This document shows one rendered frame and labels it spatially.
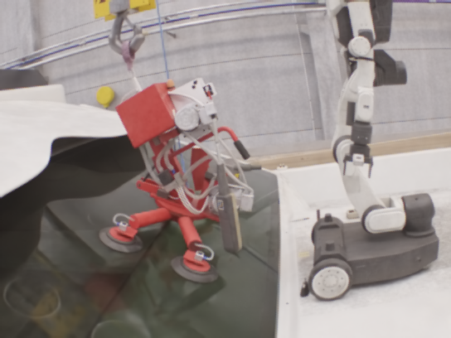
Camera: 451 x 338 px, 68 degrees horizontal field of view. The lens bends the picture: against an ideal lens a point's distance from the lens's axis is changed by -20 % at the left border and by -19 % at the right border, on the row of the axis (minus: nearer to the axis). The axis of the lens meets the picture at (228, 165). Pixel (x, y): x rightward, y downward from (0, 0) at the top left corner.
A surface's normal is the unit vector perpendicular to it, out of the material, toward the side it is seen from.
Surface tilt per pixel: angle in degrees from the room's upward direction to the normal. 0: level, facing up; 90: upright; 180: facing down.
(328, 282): 90
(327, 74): 90
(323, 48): 90
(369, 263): 90
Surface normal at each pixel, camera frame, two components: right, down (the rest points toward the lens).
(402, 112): -0.11, 0.22
